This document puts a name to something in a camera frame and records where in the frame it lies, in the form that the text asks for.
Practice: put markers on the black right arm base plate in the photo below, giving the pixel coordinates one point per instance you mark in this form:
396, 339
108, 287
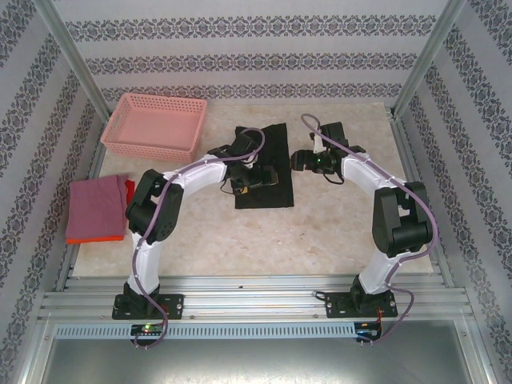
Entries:
340, 306

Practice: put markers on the aluminium corner post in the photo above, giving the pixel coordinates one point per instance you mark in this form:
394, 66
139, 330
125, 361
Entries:
76, 56
428, 56

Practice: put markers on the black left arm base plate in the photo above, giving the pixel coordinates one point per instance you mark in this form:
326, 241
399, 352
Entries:
176, 306

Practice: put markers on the aluminium side rail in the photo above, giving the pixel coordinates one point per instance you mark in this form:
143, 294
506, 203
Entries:
64, 272
402, 136

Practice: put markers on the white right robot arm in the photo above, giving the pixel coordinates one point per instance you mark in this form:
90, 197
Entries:
368, 172

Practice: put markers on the folded orange t-shirt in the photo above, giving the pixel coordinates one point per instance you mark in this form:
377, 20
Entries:
129, 190

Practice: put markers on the pink plastic basket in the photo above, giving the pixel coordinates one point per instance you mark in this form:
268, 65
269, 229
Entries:
152, 128

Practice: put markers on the right controller board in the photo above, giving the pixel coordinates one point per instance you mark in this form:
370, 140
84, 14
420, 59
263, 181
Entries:
370, 330

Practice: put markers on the aluminium rail frame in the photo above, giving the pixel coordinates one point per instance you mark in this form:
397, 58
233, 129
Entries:
260, 300

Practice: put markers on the left controller board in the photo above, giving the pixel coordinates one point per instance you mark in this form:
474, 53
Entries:
146, 329

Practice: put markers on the controller board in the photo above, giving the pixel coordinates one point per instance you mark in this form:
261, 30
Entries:
370, 330
146, 329

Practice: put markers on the black t-shirt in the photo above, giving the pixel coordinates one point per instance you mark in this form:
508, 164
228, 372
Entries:
276, 196

